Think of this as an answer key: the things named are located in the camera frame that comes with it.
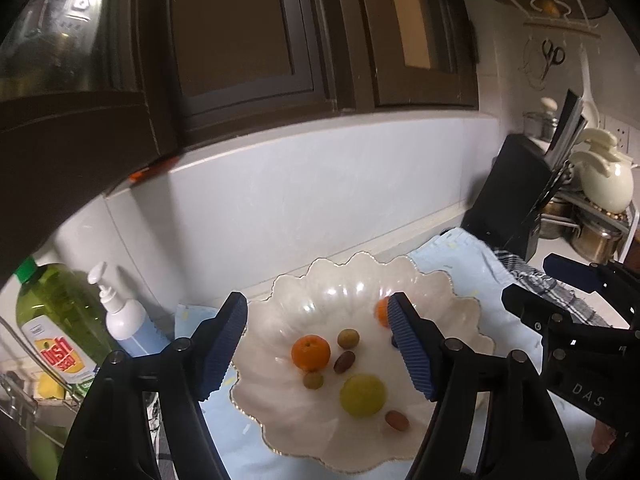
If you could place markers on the green dish soap bottle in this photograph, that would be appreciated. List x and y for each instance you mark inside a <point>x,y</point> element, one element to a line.
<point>55,320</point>

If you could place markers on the steel kitchen sink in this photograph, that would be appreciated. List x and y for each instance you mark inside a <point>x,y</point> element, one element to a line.
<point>30,445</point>

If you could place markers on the set of kitchen knives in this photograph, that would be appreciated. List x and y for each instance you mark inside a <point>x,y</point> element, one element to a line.
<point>567,130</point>

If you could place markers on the small brown longan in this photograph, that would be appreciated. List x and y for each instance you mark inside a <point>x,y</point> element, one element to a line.
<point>348,338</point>
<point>313,380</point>

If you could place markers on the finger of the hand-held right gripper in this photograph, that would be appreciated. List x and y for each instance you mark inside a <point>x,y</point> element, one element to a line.
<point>570,271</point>
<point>530,307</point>

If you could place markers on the cream kettle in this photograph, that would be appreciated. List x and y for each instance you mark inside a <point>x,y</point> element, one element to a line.
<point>605,175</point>

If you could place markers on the black knife block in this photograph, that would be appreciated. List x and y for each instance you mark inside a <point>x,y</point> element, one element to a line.
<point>505,195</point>

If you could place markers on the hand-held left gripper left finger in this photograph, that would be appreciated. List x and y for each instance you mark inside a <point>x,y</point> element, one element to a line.
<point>222,350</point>

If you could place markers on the person's right hand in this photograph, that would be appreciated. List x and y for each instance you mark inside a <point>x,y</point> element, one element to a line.
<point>604,437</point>

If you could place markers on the dark brown wall cabinet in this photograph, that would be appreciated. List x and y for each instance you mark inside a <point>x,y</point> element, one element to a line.
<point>225,60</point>

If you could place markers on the white scalloped bowl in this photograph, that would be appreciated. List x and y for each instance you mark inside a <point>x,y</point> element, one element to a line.
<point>310,427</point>

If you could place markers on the large steel faucet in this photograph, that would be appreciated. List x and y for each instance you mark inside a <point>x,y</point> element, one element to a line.
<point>17,395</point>

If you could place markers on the light blue cloth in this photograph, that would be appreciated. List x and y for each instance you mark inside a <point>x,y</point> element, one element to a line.
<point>240,435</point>

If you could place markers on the checked grey cloth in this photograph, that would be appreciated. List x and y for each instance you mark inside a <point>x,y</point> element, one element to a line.
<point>530,272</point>

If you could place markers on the glass jar with knob lid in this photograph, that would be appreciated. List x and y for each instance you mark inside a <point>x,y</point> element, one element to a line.
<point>542,120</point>

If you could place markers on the steel pot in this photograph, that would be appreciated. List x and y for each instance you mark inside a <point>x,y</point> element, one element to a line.
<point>595,240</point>
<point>555,217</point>

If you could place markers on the orange tangerine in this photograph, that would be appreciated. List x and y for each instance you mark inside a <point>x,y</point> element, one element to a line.
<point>310,352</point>
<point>382,311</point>

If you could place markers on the red date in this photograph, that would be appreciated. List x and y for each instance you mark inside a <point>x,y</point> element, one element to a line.
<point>396,420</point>
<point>344,361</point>

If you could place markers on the yellow sponge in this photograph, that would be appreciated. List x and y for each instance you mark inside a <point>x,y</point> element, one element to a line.
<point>52,387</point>

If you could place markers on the black scissors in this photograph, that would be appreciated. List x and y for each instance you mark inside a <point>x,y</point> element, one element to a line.
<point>553,57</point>

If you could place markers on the white wall socket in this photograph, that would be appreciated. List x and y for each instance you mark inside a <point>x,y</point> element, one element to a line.
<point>622,135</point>

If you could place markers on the white blue pump bottle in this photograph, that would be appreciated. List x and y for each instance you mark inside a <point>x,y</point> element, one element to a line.
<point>125,325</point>

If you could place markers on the large green orange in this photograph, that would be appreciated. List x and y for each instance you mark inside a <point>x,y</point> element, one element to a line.
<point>363,396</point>

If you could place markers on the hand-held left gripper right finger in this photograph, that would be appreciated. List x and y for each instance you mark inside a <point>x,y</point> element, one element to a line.
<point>412,350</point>

